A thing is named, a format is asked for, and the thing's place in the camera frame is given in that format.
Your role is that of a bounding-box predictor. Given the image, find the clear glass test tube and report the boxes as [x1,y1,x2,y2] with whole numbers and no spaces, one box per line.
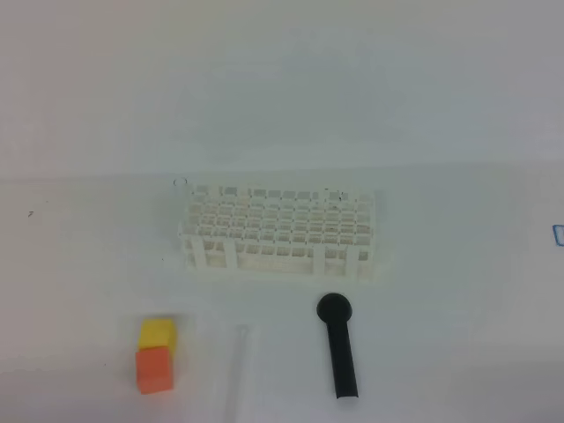
[224,325,250,422]

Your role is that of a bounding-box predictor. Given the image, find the white plastic test tube rack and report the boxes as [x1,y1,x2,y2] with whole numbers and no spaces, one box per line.
[178,184,376,282]

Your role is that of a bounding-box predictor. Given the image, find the clear test tube in rack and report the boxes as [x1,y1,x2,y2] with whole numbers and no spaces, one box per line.
[172,176,190,223]

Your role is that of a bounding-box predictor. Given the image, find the black plastic scoop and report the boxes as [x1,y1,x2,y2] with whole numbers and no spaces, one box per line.
[316,293,359,398]

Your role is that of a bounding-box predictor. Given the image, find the yellow foam cube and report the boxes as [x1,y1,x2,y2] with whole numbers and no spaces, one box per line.
[137,318,177,355]

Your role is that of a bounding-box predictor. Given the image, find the orange foam cube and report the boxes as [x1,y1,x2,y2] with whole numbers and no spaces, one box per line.
[136,346,174,395]

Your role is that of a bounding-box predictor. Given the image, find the blue marking on table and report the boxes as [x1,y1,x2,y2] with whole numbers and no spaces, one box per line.
[553,225,564,247]

